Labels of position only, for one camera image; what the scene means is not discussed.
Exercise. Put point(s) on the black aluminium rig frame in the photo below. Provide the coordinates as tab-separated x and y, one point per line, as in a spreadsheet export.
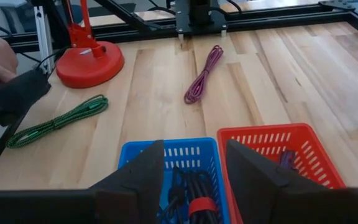
275	20

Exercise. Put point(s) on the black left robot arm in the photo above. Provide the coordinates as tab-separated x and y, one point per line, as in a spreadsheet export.
200	12

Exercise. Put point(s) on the black camera box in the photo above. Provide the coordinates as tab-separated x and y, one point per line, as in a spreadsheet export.
20	93

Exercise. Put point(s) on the blue plastic basket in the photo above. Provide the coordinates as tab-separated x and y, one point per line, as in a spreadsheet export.
182	142

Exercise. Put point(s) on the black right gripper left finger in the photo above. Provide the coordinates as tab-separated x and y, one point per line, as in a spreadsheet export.
138	186

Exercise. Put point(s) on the silver aluminium post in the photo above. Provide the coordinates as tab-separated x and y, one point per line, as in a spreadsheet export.
43	37

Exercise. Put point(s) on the red plastic basket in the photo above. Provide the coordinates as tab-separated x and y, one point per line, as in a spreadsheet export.
259	129

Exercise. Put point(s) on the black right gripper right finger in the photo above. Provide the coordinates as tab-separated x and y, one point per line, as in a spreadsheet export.
253	180

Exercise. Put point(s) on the red desk lamp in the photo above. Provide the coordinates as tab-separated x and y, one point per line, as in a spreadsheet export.
85	71

